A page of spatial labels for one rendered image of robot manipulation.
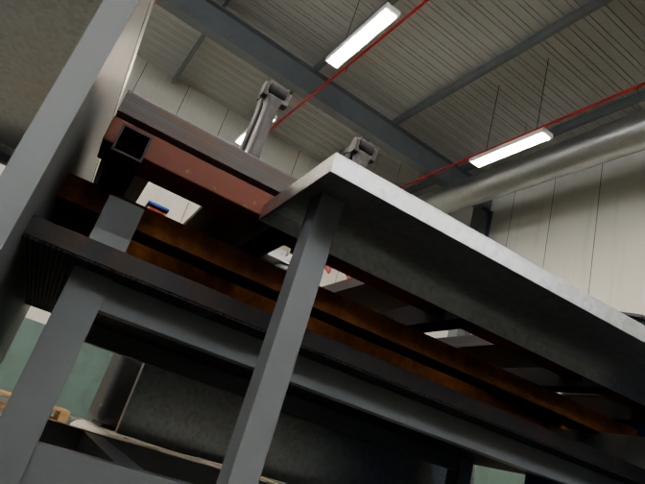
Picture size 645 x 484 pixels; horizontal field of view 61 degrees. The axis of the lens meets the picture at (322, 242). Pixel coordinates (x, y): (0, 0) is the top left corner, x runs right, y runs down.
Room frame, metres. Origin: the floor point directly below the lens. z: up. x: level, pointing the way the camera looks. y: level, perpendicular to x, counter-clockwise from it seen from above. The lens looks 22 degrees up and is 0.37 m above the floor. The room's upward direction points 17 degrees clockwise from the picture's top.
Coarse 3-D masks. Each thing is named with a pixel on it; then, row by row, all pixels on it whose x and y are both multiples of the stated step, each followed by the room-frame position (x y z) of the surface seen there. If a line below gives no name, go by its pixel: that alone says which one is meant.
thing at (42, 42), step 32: (0, 0) 0.95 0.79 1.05; (32, 0) 0.92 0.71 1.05; (64, 0) 0.89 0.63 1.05; (96, 0) 0.86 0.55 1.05; (0, 32) 1.07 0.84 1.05; (32, 32) 1.03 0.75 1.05; (64, 32) 0.99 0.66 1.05; (0, 64) 1.21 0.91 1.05; (32, 64) 1.16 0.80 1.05; (64, 64) 1.12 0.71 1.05; (0, 96) 1.38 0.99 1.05; (32, 96) 1.33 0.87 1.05; (0, 128) 1.60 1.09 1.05
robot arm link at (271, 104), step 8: (264, 88) 1.72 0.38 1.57; (264, 96) 1.74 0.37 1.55; (272, 96) 1.73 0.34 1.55; (288, 96) 1.76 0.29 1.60; (264, 104) 1.75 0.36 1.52; (272, 104) 1.73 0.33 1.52; (280, 104) 1.75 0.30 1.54; (264, 112) 1.73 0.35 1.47; (272, 112) 1.74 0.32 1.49; (264, 120) 1.73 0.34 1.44; (272, 120) 1.74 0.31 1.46; (256, 128) 1.73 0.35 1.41; (264, 128) 1.73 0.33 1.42; (256, 136) 1.73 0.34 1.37; (264, 136) 1.74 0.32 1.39; (248, 144) 1.76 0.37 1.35; (256, 144) 1.73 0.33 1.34; (248, 152) 1.73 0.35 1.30; (256, 152) 1.74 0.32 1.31
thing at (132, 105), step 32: (128, 96) 0.82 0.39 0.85; (160, 128) 0.85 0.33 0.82; (192, 128) 0.87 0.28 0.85; (224, 160) 0.90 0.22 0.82; (256, 160) 0.92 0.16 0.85; (128, 192) 1.19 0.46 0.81; (192, 224) 1.27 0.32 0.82; (224, 224) 1.20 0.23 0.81; (352, 288) 1.37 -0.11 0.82; (480, 352) 1.60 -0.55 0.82
